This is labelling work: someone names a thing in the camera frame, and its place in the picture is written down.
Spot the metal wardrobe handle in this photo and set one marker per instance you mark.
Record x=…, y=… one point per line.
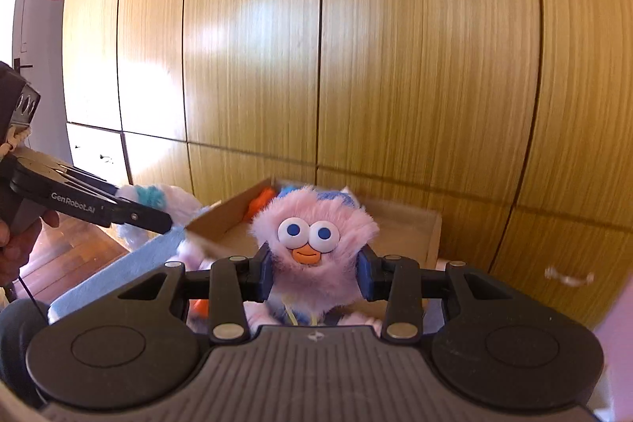
x=551, y=273

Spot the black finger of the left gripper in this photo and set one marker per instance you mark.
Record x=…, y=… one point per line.
x=129, y=212

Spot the white fluffy sock teal band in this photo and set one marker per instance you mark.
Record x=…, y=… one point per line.
x=180, y=205

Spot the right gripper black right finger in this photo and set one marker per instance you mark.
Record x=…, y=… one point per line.
x=404, y=285

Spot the person's left hand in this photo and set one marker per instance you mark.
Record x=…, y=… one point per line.
x=17, y=247

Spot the brown cardboard box tray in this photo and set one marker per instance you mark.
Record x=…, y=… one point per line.
x=406, y=231

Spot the blue towel bed cover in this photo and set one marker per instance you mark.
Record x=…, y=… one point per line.
x=173, y=246

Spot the blue sock with pink band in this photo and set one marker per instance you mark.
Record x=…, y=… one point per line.
x=348, y=199

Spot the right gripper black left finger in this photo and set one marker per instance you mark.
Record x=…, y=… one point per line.
x=225, y=287

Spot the orange sock bundle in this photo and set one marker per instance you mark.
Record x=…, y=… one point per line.
x=199, y=308
x=259, y=203

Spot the pink fluffy googly-eyed toy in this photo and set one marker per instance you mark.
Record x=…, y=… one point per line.
x=314, y=245

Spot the wooden wardrobe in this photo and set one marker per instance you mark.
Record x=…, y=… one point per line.
x=510, y=118

